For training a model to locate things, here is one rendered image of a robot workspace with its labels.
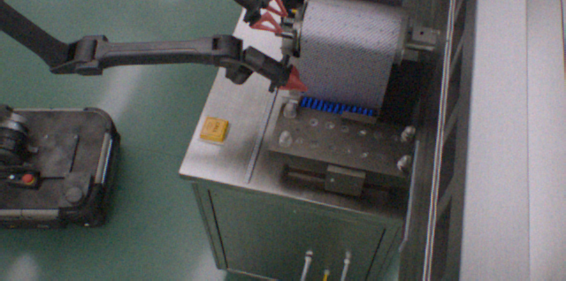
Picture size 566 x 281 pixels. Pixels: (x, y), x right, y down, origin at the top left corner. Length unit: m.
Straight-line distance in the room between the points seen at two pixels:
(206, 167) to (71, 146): 1.06
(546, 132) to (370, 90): 0.54
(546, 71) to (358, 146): 0.53
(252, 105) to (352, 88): 0.36
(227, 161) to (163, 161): 1.12
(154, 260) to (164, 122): 0.72
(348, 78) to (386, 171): 0.27
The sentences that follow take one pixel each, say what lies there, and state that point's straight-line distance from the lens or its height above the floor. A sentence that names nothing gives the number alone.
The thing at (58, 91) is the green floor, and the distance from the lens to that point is 3.11.
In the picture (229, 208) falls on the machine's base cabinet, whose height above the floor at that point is 0.72.
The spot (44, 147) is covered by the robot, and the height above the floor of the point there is 0.26.
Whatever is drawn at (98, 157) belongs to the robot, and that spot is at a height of 0.24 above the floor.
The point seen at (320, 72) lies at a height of 1.15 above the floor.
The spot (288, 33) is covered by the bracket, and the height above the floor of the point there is 1.18.
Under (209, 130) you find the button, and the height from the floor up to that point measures 0.92.
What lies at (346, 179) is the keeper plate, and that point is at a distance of 1.48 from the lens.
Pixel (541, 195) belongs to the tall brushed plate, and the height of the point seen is 1.44.
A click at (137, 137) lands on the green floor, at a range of 2.80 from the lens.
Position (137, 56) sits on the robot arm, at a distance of 1.50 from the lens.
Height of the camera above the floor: 2.28
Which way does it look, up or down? 56 degrees down
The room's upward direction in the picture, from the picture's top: straight up
